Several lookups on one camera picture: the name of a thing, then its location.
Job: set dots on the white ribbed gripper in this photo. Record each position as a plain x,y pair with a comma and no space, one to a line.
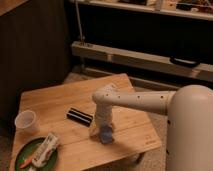
103,117

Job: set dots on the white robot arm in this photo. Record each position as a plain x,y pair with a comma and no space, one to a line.
190,121

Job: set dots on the green ceramic bowl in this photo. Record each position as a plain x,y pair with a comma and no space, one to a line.
27,150

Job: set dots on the black rectangular box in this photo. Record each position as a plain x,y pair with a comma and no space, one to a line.
79,117

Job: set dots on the wooden low table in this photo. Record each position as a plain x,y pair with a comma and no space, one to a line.
134,132

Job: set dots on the white snack wrapper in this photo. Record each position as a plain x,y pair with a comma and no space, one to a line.
45,150

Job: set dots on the long wooden drawer unit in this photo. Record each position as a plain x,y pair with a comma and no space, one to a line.
141,60

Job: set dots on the clear plastic cup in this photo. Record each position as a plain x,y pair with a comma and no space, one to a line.
26,121

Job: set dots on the orange carrot toy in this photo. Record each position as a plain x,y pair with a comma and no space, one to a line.
26,162

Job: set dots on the metal vertical pole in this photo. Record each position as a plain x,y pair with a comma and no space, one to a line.
79,23

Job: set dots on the black handle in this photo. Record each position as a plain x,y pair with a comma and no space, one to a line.
185,63

